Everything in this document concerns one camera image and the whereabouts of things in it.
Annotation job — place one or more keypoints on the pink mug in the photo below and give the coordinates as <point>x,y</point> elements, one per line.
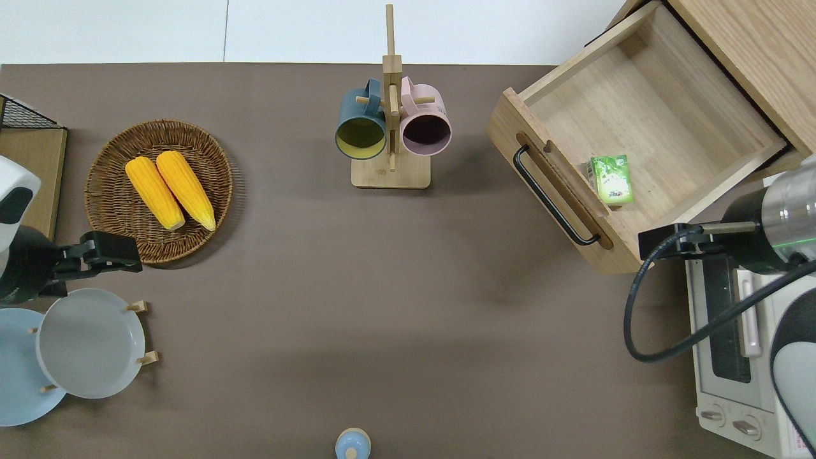
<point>426,131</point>

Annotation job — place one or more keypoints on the small green carton box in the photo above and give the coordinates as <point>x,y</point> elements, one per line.
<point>612,180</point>

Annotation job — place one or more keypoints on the light wooden cabinet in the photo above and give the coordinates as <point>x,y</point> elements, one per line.
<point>765,51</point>

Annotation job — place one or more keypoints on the dark blue mug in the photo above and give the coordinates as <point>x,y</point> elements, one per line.
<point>360,137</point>

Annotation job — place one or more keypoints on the wooden mug rack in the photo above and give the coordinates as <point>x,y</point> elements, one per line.
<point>390,175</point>

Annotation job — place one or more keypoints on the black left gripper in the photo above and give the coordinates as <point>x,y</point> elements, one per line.
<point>92,255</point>

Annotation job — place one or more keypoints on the white toaster oven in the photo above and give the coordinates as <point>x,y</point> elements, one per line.
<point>720,382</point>

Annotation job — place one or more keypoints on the wooden plate rack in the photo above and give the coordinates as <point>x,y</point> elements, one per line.
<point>150,358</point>

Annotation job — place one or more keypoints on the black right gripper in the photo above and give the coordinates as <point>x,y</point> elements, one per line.
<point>692,239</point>

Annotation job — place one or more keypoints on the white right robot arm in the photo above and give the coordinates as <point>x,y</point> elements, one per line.
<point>790,210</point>

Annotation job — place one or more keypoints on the small blue round button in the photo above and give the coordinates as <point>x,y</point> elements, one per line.
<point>352,445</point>

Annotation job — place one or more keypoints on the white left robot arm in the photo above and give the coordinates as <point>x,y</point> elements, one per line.
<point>19,268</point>

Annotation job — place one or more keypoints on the light blue plate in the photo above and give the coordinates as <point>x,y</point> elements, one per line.
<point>19,382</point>

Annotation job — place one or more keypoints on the light wooden drawer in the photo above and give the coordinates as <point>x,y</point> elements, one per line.
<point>637,95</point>

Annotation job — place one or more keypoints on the grey plate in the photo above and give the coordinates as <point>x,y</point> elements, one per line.
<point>89,344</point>

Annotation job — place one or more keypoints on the round brown wicker basket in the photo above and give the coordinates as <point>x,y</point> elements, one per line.
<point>115,191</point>

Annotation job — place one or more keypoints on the yellow corn cob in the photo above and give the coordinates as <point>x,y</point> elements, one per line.
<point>153,191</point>
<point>185,188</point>

